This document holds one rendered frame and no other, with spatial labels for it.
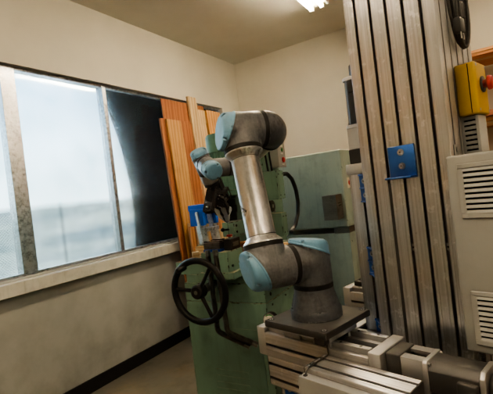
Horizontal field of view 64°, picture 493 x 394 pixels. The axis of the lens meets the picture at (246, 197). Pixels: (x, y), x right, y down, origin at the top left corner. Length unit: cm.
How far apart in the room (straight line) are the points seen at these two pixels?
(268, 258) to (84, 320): 205
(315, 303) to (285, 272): 13
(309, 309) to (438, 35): 79
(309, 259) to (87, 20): 267
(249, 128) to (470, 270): 68
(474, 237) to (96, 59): 282
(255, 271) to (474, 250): 53
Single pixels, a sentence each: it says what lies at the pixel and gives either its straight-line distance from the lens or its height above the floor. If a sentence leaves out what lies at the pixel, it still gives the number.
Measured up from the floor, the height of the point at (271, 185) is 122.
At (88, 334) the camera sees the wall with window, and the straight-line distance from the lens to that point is 299.
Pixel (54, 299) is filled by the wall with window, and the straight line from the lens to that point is 282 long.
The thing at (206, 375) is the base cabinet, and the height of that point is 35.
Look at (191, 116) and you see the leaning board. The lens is 374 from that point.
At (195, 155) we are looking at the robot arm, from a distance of 162.
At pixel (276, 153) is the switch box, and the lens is 213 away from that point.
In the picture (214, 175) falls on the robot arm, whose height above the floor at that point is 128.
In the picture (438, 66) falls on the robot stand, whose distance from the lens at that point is 113.
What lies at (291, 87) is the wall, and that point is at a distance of 437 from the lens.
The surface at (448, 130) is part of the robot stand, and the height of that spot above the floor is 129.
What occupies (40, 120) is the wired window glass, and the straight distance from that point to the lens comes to 295.
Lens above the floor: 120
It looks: 1 degrees down
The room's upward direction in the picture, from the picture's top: 7 degrees counter-clockwise
